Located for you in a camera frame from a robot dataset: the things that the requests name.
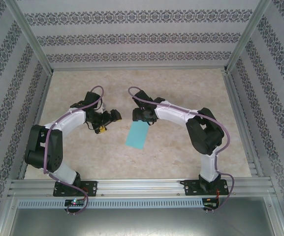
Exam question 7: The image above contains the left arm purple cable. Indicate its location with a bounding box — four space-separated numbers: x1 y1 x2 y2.
43 85 106 216

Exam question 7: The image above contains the circuit board with green light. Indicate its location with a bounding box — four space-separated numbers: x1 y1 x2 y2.
64 199 86 207

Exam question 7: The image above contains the wide aluminium mounting rail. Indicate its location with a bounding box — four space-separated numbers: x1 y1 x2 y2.
7 178 277 197

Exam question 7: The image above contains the slotted grey cable duct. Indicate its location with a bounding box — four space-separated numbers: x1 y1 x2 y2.
17 198 204 208

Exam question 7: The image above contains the teal cloth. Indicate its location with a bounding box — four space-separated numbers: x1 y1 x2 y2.
125 121 149 150

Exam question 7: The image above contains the aluminium frame post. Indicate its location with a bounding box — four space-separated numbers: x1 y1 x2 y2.
5 0 54 74
224 0 273 73

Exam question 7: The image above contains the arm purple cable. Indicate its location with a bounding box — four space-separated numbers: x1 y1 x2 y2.
43 85 106 216
127 86 236 214

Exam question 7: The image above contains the grey metal sheet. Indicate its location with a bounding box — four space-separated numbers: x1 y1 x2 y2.
7 196 280 236

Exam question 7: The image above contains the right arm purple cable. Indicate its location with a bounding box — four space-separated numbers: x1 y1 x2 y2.
127 86 236 214

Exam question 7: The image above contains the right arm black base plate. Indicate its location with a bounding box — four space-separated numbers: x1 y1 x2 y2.
180 179 230 197

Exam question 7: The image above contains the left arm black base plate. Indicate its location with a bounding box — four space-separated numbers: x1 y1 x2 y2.
53 180 98 197

